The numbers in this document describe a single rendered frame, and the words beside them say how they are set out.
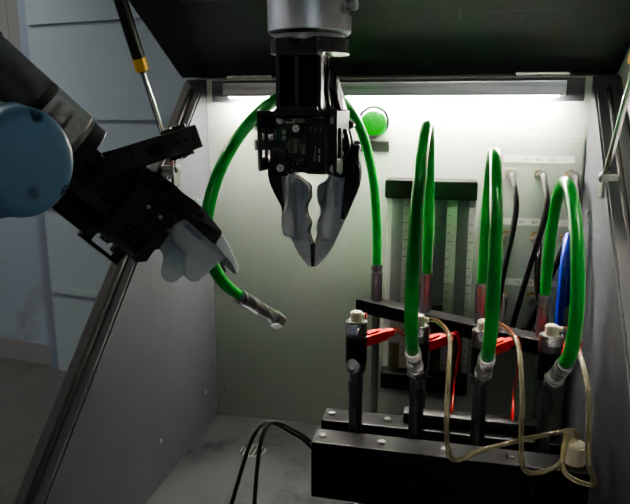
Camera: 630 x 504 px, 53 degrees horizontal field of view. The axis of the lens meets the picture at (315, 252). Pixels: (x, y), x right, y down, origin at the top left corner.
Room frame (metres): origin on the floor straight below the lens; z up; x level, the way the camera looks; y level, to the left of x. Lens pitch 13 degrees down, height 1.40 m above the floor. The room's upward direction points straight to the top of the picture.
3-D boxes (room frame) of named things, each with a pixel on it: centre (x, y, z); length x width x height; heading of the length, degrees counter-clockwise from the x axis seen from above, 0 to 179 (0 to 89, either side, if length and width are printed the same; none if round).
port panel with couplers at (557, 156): (0.99, -0.35, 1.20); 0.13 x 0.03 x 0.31; 77
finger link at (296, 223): (0.60, 0.02, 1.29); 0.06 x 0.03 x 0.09; 167
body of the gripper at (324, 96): (0.60, 0.01, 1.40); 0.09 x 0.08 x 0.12; 167
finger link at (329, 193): (0.60, -0.01, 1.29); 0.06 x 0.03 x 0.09; 167
